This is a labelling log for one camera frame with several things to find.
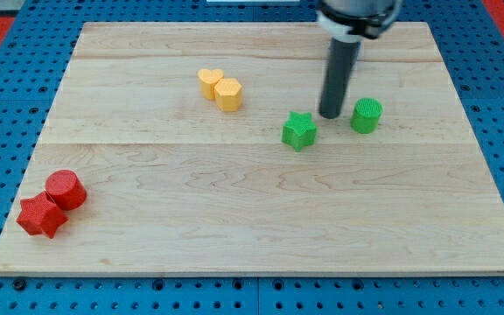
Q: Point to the yellow hexagon block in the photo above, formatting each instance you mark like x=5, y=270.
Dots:
x=228, y=94

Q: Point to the green cylinder block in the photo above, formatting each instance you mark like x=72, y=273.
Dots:
x=366, y=115

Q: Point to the red cylinder block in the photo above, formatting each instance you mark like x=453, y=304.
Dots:
x=66, y=189

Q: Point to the light wooden board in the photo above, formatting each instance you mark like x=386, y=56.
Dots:
x=178, y=188

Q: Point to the green star block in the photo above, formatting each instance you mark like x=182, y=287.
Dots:
x=299, y=130

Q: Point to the yellow heart block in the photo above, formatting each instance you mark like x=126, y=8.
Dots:
x=208, y=78

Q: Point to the red star block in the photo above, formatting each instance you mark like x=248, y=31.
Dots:
x=40, y=215

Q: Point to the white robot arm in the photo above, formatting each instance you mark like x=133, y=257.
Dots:
x=349, y=22

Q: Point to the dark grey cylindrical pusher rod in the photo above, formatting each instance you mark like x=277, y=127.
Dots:
x=340, y=65

